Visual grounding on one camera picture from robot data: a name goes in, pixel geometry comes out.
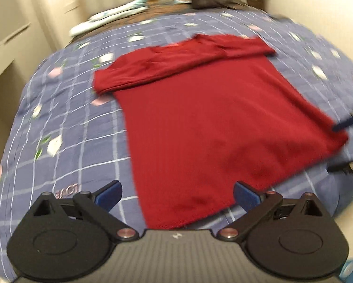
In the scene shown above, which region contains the red long sleeve sweater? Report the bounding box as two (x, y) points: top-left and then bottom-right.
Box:
(93, 34), (349, 229)

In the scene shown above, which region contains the folded light blue blanket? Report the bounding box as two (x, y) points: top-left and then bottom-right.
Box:
(69, 0), (149, 38)

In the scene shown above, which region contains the brown patterned bed sheet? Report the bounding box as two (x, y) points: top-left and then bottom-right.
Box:
(70, 4), (269, 46)

